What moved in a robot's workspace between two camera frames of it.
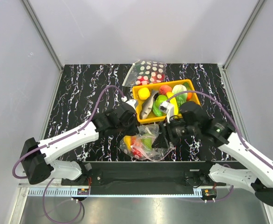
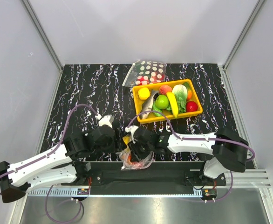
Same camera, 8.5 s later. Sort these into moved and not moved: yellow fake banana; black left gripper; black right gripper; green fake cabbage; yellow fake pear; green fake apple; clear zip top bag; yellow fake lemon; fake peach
Moved: clear zip top bag; black right gripper; black left gripper
Not moved: green fake apple; yellow fake pear; yellow fake banana; fake peach; green fake cabbage; yellow fake lemon
